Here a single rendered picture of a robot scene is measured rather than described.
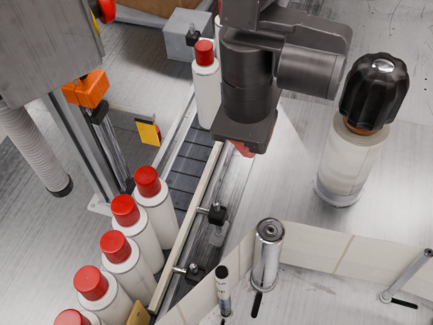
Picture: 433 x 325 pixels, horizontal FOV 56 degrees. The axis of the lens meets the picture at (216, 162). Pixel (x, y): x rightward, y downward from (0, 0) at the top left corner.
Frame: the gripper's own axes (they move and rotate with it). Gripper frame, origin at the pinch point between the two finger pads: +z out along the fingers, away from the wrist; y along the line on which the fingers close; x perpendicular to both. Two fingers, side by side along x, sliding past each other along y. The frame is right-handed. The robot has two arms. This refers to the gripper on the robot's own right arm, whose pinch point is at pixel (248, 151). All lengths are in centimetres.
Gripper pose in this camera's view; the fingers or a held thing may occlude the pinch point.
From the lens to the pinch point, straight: 56.2
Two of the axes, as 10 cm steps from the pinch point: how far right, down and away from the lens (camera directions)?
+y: 3.1, -7.8, 5.4
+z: 0.7, 5.8, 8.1
